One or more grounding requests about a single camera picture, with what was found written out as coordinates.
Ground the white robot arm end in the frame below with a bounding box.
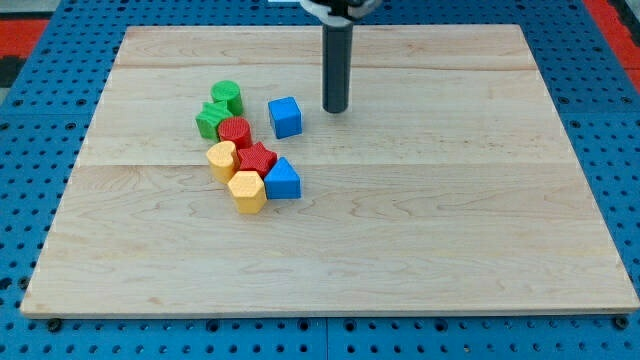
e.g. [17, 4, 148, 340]
[300, 0, 382, 27]

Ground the blue triangle block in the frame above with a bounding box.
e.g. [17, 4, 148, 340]
[264, 157, 302, 200]

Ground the red star block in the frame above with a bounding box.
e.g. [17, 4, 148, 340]
[238, 142, 278, 179]

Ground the blue cube block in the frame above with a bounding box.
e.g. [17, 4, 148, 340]
[268, 97, 302, 139]

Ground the yellow hexagon block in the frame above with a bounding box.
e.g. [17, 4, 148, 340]
[227, 171, 267, 214]

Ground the red cylinder block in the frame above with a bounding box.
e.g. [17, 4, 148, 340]
[218, 116, 253, 149]

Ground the yellow heart block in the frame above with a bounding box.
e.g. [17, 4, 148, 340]
[206, 141, 240, 184]

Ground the green star block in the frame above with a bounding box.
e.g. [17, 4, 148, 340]
[195, 101, 233, 141]

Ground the green cylinder block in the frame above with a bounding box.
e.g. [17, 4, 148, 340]
[210, 80, 244, 116]

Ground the light wooden board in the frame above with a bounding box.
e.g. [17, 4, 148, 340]
[21, 25, 639, 319]

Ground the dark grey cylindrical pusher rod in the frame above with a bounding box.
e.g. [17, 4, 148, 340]
[322, 23, 353, 114]

